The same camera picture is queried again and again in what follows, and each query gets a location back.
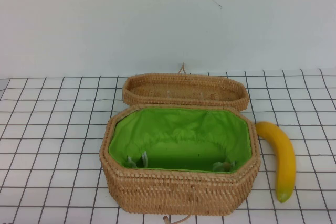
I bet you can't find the woven rattan basket body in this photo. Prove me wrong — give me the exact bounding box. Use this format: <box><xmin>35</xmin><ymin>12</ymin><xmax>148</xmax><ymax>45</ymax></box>
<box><xmin>99</xmin><ymin>104</ymin><xmax>262</xmax><ymax>216</ymax></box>

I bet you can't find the wooden toggle with cord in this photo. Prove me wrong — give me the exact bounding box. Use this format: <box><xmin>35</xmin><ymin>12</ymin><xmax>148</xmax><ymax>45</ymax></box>
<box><xmin>162</xmin><ymin>214</ymin><xmax>190</xmax><ymax>224</ymax></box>

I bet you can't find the white lining drawstring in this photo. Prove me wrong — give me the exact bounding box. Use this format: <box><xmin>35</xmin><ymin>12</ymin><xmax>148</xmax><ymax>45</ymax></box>
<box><xmin>212</xmin><ymin>160</ymin><xmax>237</xmax><ymax>173</ymax></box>
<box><xmin>127</xmin><ymin>151</ymin><xmax>149</xmax><ymax>169</ymax></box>

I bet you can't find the yellow plastic banana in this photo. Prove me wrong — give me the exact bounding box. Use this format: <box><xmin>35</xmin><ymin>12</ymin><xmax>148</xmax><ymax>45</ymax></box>
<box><xmin>255</xmin><ymin>121</ymin><xmax>297</xmax><ymax>204</ymax></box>

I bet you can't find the woven rattan basket lid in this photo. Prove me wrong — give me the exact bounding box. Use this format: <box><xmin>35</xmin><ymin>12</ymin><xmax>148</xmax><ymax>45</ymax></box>
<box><xmin>122</xmin><ymin>72</ymin><xmax>250</xmax><ymax>113</ymax></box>

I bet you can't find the green fabric basket lining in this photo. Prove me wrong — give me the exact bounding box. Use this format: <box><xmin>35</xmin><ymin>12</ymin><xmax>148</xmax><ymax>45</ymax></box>
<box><xmin>108</xmin><ymin>108</ymin><xmax>253</xmax><ymax>175</ymax></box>

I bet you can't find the white black-grid tablecloth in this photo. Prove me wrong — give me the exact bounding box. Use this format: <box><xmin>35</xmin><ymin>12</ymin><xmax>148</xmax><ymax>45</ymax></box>
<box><xmin>0</xmin><ymin>68</ymin><xmax>336</xmax><ymax>224</ymax></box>

